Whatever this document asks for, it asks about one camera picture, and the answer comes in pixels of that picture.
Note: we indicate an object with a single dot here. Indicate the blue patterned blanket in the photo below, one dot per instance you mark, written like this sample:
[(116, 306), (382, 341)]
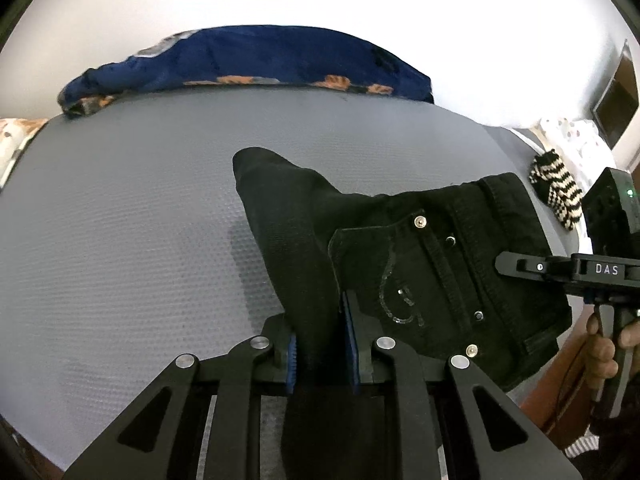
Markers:
[(250, 55)]

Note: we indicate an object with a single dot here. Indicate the black pants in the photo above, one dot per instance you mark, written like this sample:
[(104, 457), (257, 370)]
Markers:
[(400, 260)]

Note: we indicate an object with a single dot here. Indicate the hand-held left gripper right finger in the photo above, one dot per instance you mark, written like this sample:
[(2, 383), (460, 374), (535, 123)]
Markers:
[(351, 355)]

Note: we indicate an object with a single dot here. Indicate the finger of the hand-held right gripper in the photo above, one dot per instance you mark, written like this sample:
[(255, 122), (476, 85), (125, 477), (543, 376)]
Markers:
[(530, 265)]

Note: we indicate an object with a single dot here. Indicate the black white striped cloth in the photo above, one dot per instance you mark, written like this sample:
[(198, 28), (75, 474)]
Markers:
[(560, 190)]

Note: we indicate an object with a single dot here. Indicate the person's right hand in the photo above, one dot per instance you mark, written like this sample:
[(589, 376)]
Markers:
[(602, 355)]

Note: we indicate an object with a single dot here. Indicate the white dotted cloth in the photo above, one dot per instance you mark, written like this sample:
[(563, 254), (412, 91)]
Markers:
[(585, 135)]

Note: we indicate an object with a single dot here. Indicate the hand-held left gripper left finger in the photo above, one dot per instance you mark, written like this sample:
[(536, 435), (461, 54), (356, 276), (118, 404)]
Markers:
[(293, 360)]

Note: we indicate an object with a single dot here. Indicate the grey mattress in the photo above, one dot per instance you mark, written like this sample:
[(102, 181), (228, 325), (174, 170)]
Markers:
[(125, 210)]

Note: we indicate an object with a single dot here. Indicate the brown wooden door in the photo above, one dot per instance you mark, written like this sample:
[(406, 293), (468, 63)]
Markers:
[(620, 100)]

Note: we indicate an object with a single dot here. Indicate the floral cloth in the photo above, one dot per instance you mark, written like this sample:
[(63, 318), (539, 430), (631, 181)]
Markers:
[(10, 140)]

